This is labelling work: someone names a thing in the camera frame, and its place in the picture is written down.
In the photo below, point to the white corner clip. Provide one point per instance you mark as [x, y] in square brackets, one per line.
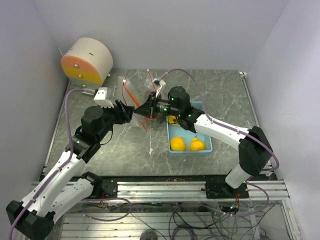
[243, 74]

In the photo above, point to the orange fruit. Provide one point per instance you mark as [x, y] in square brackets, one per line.
[177, 144]
[197, 145]

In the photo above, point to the clear orange zip top bag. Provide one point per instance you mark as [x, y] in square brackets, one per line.
[150, 87]

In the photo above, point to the cream cylindrical drawer box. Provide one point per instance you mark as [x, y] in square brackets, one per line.
[87, 63]

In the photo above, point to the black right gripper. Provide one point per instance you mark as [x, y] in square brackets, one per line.
[148, 109]

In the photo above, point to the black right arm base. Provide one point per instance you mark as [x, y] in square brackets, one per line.
[221, 190]

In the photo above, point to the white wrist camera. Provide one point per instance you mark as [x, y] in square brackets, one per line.
[102, 98]
[159, 86]

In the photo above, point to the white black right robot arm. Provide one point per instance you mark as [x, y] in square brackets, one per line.
[254, 150]

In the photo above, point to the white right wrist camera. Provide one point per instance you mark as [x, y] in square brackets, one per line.
[159, 86]

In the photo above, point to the aluminium rail frame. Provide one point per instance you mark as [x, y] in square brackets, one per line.
[175, 208]

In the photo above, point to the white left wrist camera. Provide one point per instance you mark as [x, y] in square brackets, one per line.
[102, 98]

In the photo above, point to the yellow bell pepper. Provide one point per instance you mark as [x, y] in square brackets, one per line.
[172, 120]

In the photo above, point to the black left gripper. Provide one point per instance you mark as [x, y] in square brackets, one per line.
[123, 113]

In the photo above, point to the small white metal bracket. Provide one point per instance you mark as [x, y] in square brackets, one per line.
[89, 91]

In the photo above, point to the light blue plastic basket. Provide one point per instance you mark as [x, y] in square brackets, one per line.
[174, 131]

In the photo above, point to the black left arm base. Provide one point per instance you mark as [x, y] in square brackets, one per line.
[103, 187]

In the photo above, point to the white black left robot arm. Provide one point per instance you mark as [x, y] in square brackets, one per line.
[36, 214]

